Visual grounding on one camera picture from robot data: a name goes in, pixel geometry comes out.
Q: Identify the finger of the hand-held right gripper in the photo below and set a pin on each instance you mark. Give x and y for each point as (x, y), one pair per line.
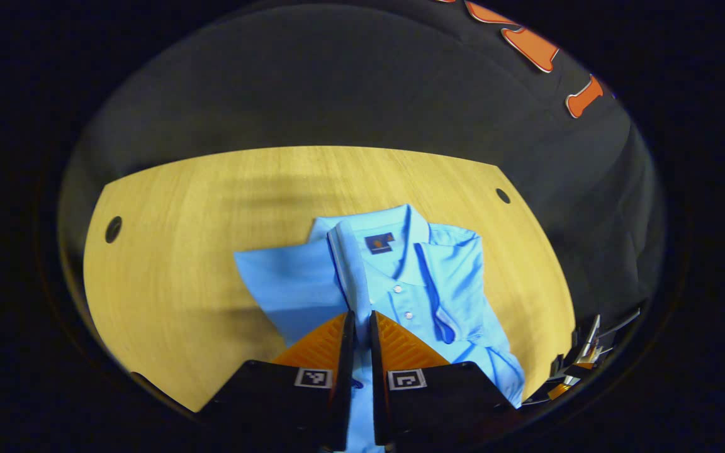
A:
(565, 384)

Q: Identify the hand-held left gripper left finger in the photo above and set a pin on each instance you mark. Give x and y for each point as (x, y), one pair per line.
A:
(345, 377)

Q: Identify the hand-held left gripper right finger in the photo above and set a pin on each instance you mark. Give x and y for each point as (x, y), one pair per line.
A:
(378, 377)

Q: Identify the light blue T-shirt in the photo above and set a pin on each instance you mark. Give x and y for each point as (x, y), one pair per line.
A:
(438, 283)

